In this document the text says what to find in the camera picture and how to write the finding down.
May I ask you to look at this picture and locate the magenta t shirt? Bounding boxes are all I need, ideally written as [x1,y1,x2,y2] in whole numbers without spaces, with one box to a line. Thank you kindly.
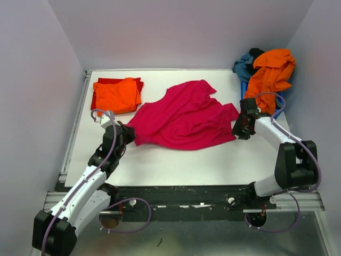
[127,80,239,150]

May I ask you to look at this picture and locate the orange t shirt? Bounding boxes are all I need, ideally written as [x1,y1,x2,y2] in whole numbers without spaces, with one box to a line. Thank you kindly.
[244,49,296,115]
[93,77,142,117]

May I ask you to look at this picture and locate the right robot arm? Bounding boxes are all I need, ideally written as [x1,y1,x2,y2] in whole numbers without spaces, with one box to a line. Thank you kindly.
[232,98,321,197]

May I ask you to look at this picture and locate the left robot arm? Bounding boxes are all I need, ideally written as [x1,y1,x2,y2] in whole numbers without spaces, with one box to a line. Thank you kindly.
[32,122,135,255]

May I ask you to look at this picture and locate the folded orange t shirt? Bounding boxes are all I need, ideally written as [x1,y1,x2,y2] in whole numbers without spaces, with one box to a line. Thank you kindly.
[93,77,142,117]

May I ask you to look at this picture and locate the blue plastic bin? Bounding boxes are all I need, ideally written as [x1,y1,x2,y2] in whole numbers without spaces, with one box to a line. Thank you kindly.
[240,82,284,119]

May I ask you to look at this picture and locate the blue grey t shirt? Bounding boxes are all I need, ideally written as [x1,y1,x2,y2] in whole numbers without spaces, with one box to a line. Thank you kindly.
[232,53,254,83]

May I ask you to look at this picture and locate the black t shirt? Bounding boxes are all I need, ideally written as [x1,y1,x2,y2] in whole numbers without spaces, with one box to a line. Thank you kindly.
[245,48,265,76]

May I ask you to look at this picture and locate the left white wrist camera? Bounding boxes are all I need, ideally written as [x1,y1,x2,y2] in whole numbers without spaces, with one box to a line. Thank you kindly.
[100,111,116,129]

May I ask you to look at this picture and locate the aluminium frame rail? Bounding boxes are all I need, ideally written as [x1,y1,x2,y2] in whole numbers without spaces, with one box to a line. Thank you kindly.
[43,191,325,212]

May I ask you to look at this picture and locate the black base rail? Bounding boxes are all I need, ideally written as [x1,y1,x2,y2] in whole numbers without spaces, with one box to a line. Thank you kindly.
[87,183,278,222]

